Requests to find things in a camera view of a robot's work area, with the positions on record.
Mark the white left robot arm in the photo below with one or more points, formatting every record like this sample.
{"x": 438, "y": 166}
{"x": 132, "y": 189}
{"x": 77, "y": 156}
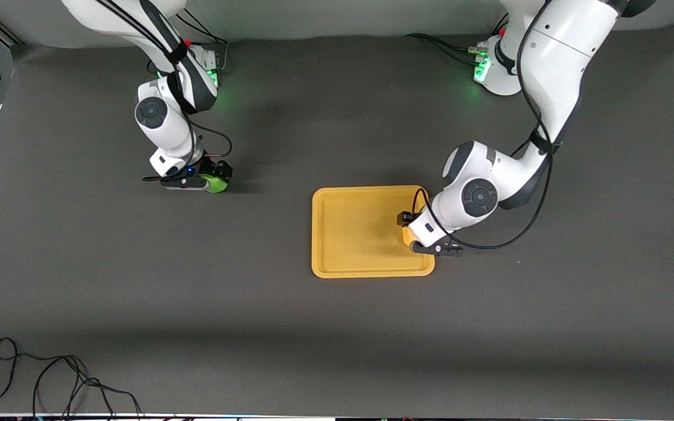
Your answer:
{"x": 559, "y": 64}

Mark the yellow potato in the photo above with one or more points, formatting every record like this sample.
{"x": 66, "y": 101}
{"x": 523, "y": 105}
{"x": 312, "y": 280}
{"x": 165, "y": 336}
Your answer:
{"x": 407, "y": 235}

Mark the dark grey table mat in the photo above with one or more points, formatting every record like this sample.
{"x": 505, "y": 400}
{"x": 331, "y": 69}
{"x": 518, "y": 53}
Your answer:
{"x": 255, "y": 327}

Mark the yellow rectangular tray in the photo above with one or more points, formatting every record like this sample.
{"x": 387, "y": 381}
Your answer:
{"x": 360, "y": 234}

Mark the green apple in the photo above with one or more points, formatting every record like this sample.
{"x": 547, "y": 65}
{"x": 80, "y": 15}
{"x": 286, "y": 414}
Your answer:
{"x": 217, "y": 186}

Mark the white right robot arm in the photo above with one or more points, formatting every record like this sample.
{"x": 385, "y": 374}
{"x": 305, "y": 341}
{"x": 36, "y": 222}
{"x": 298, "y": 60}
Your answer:
{"x": 164, "y": 120}

